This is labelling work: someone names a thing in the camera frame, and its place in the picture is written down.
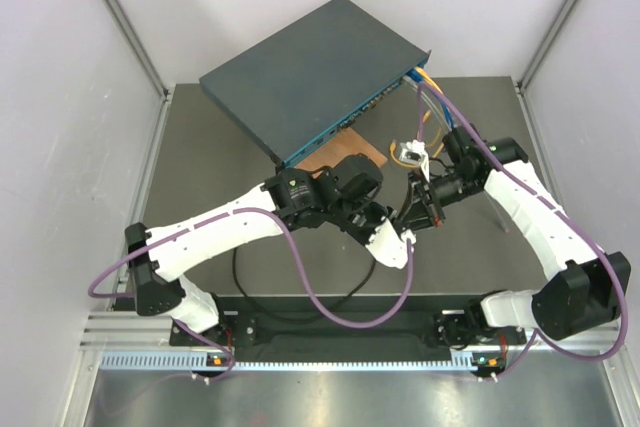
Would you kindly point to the white slotted cable duct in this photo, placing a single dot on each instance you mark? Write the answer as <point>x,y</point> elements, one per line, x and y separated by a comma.
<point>205,361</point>

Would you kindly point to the wooden board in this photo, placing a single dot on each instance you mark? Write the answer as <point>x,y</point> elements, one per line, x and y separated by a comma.
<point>343,144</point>

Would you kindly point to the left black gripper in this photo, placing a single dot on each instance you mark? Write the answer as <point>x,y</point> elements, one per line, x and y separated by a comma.
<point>380,214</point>

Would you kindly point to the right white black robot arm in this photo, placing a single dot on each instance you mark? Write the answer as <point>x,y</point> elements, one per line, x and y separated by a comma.
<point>583,284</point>

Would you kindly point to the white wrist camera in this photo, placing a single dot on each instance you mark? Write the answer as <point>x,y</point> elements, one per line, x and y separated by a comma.
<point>414,155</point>
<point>389,247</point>

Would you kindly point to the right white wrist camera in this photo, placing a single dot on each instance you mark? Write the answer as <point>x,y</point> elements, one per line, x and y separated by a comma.
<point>414,155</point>

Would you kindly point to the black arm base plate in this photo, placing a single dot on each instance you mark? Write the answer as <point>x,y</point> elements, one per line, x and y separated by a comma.
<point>436,321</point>

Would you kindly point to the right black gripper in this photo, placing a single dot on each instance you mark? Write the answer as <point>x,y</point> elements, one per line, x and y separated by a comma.
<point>422,212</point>

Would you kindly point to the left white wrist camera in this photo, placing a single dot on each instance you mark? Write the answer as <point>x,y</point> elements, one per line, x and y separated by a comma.
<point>389,247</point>

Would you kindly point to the dark blue network switch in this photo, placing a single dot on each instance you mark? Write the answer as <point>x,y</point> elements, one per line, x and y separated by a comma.
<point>299,87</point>

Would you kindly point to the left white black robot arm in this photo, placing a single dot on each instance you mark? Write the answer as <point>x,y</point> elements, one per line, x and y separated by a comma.
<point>342,195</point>

